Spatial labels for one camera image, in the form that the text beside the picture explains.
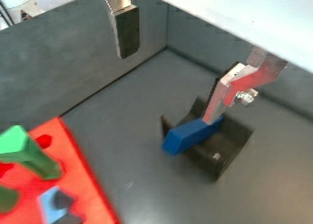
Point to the green triangular peg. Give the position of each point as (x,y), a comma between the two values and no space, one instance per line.
(21,149)

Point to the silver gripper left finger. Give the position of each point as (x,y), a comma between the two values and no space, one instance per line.
(124,15)

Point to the light blue rectangular peg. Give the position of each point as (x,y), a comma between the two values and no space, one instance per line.
(55,204)

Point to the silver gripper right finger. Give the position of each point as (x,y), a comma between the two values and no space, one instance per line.
(236,85)

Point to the dark blue rectangular block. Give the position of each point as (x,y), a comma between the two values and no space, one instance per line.
(189,134)

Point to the black curved fixture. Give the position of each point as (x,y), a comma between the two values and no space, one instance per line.
(215,154)

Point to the red foam peg board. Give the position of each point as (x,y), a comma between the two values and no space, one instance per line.
(78,181)

